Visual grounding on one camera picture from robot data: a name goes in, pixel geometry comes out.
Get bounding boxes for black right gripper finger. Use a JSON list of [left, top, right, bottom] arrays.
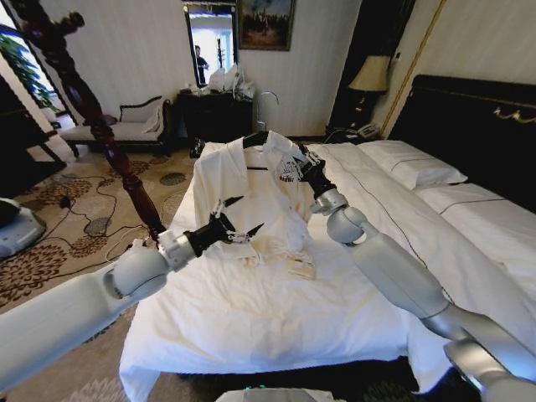
[[281, 157, 307, 183], [294, 141, 326, 168]]

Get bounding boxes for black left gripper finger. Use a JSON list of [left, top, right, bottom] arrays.
[[210, 193, 245, 220], [226, 222, 265, 246]]

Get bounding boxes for white collared shirt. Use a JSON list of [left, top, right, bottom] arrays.
[[193, 130, 320, 281]]

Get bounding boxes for black clothes hanger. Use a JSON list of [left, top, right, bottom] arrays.
[[240, 131, 272, 172]]

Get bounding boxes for bed with white bedding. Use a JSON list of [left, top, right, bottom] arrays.
[[119, 140, 536, 402]]

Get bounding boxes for dark nightstand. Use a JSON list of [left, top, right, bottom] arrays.
[[324, 124, 384, 146]]

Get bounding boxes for white curved metal stand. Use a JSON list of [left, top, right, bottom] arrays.
[[255, 89, 281, 133]]

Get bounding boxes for dark wooden dresser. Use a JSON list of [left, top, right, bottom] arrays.
[[175, 90, 255, 147]]

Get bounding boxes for white pillow with dark stripe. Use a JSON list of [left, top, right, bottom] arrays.
[[358, 140, 468, 192], [413, 183, 536, 290]]

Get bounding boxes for white plastic bag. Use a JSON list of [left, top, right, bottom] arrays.
[[234, 69, 257, 102], [206, 65, 240, 94]]

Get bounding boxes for table lamp with beige shade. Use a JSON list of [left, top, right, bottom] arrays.
[[348, 54, 391, 126]]

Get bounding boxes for dark red wooden coat stand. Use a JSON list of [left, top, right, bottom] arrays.
[[8, 10, 168, 246]]

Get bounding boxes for white cushioned chaise lounge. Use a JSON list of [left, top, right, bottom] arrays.
[[60, 95, 173, 158]]

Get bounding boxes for framed dark painting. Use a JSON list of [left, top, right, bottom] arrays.
[[236, 0, 296, 53]]

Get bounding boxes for dark wooden headboard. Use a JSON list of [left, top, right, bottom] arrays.
[[387, 74, 536, 214]]

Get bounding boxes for dark framed mirror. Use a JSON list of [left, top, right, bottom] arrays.
[[182, 0, 240, 89]]

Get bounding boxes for white robot front shell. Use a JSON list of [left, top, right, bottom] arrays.
[[217, 387, 336, 402]]

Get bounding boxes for white machine base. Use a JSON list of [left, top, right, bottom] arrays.
[[0, 196, 48, 259]]

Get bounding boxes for dark wooden table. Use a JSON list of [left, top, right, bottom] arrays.
[[0, 75, 68, 198]]

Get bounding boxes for green potted plant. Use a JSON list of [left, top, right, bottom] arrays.
[[0, 33, 56, 112]]

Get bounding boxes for black floor cable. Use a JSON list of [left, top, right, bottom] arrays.
[[41, 173, 157, 263]]

